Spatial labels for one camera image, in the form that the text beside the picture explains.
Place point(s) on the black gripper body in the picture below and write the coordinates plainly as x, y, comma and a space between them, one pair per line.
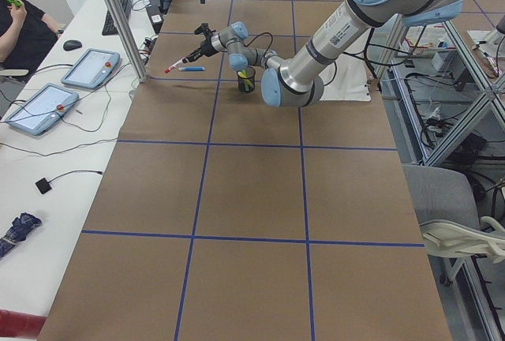
204, 48

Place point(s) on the blue marker pen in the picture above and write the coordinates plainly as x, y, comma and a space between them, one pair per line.
192, 69

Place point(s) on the red marker pen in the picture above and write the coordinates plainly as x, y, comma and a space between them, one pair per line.
175, 65

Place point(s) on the green marker pen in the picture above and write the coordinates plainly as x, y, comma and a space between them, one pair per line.
241, 87

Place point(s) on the black mesh pen cup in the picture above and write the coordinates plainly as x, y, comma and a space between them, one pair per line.
250, 70

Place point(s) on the yellow marker pen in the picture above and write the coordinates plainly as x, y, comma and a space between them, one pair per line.
248, 81

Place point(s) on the far teach pendant tablet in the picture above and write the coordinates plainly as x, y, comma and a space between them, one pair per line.
92, 69

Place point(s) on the teach pendant tablet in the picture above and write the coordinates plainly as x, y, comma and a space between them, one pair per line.
92, 69
43, 110

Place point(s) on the black computer mouse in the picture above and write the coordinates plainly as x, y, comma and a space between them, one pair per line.
71, 45

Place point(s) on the brown paper table cover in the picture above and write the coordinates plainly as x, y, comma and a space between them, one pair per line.
221, 218

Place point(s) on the seated person in black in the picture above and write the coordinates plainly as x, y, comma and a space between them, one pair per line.
27, 35

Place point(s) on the near teach pendant tablet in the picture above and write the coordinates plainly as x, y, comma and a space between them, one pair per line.
43, 110

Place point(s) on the small black square device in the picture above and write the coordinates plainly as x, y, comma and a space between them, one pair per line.
43, 185

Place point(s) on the folded blue umbrella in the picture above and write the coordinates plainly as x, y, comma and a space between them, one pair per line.
20, 228

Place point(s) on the grey office chair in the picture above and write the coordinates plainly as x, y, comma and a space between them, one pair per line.
448, 219

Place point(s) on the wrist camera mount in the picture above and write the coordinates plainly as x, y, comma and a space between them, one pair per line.
205, 30

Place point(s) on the aluminium frame post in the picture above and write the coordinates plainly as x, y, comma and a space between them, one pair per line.
126, 37

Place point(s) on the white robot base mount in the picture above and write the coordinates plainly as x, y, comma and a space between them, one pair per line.
349, 81

